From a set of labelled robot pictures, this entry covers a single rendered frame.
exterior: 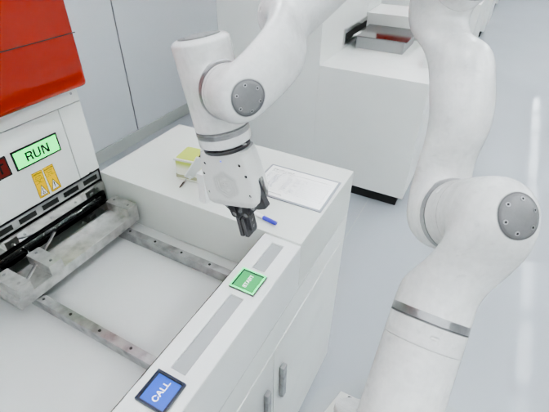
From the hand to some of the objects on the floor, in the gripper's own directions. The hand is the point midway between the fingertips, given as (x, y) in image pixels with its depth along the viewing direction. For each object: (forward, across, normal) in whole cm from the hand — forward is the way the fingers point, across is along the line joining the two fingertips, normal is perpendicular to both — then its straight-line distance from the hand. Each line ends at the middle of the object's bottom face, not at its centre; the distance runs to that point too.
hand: (247, 223), depth 72 cm
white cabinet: (+104, +49, -2) cm, 115 cm away
